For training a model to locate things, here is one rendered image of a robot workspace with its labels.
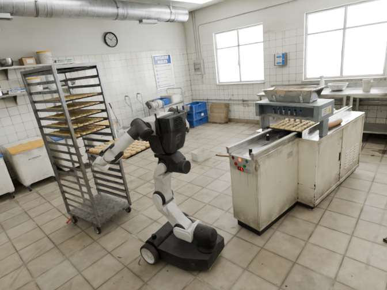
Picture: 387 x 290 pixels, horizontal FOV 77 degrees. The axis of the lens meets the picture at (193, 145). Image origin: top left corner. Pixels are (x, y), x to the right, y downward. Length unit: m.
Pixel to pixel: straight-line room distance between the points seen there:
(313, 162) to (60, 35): 4.88
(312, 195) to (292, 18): 4.03
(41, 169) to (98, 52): 2.68
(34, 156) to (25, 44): 1.99
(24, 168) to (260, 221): 3.73
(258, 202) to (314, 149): 0.78
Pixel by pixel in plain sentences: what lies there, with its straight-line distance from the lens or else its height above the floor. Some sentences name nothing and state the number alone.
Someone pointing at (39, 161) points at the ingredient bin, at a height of 0.44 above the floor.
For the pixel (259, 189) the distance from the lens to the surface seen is 2.31.
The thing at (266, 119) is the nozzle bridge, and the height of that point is 0.95.
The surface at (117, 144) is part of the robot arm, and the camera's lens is 1.80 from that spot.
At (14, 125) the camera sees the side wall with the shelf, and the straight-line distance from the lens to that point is 5.31.
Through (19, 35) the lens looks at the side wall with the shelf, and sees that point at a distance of 5.44.
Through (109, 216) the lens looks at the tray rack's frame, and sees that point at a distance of 3.05.
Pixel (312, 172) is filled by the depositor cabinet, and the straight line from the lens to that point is 2.78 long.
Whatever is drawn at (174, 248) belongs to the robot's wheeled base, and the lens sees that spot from 2.34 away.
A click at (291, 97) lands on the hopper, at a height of 1.24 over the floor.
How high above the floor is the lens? 1.70
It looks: 19 degrees down
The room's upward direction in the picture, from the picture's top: 7 degrees counter-clockwise
